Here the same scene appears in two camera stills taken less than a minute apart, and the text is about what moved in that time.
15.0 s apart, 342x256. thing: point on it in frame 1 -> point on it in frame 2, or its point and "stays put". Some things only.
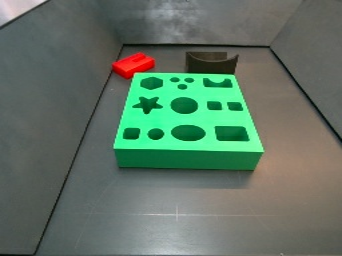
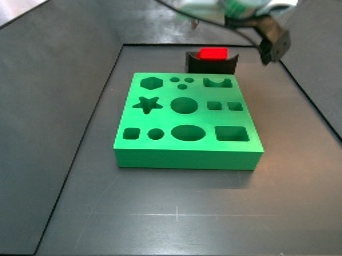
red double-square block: x=134 y=64 -> x=213 y=54
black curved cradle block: x=211 y=63 stays put
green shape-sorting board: x=188 y=121 stays put
